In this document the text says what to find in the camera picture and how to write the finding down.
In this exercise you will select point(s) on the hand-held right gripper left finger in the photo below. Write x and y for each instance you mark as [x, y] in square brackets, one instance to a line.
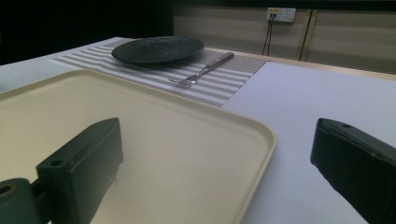
[81, 168]

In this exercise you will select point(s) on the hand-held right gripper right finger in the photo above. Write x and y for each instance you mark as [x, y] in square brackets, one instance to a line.
[355, 165]

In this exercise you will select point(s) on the beige plastic tray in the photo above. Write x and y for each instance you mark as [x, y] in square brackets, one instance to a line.
[186, 161]

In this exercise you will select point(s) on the black textured plate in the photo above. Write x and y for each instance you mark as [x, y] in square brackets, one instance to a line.
[157, 49]

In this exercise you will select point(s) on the striped placemat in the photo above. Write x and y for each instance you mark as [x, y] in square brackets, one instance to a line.
[214, 81]

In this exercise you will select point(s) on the white wall socket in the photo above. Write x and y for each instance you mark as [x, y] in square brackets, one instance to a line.
[281, 14]

